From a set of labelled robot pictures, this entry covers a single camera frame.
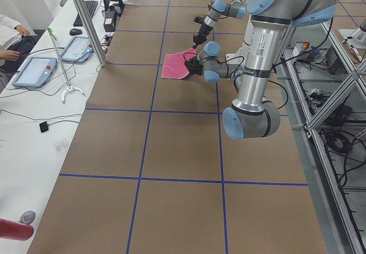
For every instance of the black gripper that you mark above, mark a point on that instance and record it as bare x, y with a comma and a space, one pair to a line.
194, 66
203, 30

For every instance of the pink towel with grey hem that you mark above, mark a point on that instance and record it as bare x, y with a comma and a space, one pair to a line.
174, 64

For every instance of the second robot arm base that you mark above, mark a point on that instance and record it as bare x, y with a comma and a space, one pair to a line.
354, 38

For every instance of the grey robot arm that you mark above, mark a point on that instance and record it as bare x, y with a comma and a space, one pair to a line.
217, 8
251, 114

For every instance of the black power adapter box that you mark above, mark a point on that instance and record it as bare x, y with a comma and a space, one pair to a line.
110, 19

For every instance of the emergency stop button box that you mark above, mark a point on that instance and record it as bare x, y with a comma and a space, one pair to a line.
304, 52

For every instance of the far blue teach pendant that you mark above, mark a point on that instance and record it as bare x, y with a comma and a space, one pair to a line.
77, 51

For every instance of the blue teach pendant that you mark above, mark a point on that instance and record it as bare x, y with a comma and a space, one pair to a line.
35, 72
77, 51

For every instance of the black computer mouse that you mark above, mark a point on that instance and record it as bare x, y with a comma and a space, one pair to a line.
75, 31

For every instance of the white reach grabber tool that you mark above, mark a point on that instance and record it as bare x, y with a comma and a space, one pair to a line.
69, 87

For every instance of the near blue teach pendant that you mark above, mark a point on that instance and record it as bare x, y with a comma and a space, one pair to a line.
35, 72

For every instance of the small black square puck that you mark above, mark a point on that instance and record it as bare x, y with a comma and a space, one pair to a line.
44, 126

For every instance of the seated person in white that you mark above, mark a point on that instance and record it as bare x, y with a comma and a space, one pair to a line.
16, 44

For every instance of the round grey disc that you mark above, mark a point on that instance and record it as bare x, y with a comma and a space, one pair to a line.
27, 217

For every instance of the red cylinder bottle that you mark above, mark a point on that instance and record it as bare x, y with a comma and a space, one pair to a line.
15, 231

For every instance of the aluminium frame post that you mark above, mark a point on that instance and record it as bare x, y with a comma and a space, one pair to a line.
90, 30

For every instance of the aluminium side frame rail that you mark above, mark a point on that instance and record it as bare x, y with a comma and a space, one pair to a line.
328, 97

